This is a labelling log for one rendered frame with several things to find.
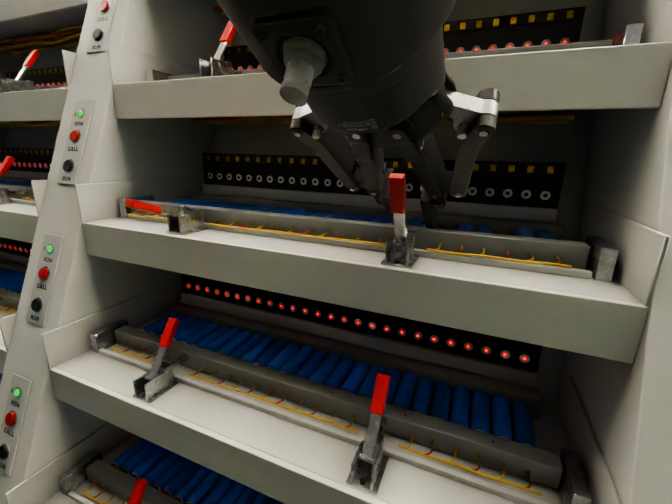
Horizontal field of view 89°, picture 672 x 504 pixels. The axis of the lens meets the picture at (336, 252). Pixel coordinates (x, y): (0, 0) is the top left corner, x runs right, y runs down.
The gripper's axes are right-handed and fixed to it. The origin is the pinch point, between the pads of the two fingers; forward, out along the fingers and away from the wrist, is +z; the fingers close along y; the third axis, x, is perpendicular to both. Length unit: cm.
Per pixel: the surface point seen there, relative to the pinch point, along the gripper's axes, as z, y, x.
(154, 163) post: 4.9, -42.7, 5.4
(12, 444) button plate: 2, -46, -37
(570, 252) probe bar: 3.3, 14.2, -2.5
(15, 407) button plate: 2, -47, -33
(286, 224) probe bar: 2.7, -14.7, -3.0
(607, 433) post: 4.4, 17.9, -16.8
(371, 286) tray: -1.0, -2.0, -9.1
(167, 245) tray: -1.4, -27.2, -8.5
